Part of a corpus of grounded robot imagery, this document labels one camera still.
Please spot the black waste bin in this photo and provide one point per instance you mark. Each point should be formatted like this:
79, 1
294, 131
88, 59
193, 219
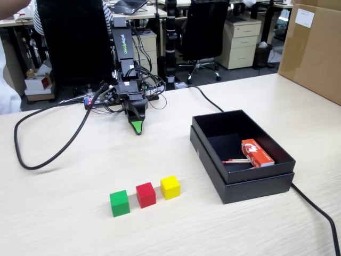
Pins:
263, 54

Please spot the red wooden cube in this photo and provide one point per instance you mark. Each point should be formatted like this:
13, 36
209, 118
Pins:
146, 196

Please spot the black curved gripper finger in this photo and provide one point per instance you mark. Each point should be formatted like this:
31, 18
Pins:
141, 108

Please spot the black pole with white bands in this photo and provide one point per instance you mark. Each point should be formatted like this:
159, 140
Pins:
171, 40

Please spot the white label sticker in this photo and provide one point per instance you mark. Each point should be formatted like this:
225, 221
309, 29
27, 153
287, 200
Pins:
304, 18

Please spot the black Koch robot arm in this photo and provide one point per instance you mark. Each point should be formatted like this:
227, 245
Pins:
123, 40

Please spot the person in white shirt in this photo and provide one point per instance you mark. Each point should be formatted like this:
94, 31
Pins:
8, 93

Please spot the beige office desk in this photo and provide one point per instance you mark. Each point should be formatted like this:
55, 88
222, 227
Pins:
152, 13

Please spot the black cardboard box tray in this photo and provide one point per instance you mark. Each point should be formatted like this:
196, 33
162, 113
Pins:
266, 133

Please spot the bare person forearm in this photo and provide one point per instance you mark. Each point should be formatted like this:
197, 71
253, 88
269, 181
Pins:
12, 8

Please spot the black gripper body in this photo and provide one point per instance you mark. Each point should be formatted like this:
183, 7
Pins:
129, 90

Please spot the beige cabinet with keyhole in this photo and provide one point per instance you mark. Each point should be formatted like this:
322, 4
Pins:
146, 50

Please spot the black laptop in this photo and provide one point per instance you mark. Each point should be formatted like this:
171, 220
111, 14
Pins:
129, 6

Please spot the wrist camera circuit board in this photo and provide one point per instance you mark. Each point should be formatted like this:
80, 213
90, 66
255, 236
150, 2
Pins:
109, 94

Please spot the flat brown carton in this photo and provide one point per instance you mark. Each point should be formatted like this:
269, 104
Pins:
40, 96

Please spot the controller board with red LED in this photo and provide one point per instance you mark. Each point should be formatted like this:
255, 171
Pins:
90, 102

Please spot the wide black office chair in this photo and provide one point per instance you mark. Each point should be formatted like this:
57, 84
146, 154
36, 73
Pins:
77, 40

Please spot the white and red carton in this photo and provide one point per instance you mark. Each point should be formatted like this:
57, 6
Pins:
36, 83

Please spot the beige three-drawer cabinet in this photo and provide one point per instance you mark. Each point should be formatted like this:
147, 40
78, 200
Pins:
241, 42

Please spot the black open box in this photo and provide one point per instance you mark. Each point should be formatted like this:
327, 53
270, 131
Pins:
253, 190

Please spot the yellow wooden cube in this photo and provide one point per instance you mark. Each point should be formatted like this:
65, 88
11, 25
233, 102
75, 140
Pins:
170, 188

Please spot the black gripper finger with green tape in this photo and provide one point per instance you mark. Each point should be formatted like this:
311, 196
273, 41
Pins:
137, 126

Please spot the large brown cardboard box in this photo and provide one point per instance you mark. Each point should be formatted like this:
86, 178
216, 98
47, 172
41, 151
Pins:
311, 58

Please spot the long red-tipped matchstick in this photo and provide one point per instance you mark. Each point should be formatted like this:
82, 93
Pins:
237, 162

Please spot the orange matchbox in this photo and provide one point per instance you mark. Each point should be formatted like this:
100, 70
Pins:
257, 153

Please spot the black chair with star base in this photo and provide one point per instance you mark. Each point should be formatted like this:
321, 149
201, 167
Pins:
205, 29

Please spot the person in striped shirt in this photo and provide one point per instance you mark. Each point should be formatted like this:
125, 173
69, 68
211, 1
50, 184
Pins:
38, 21

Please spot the green wooden cube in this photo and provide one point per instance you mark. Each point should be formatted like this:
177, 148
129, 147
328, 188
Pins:
120, 204

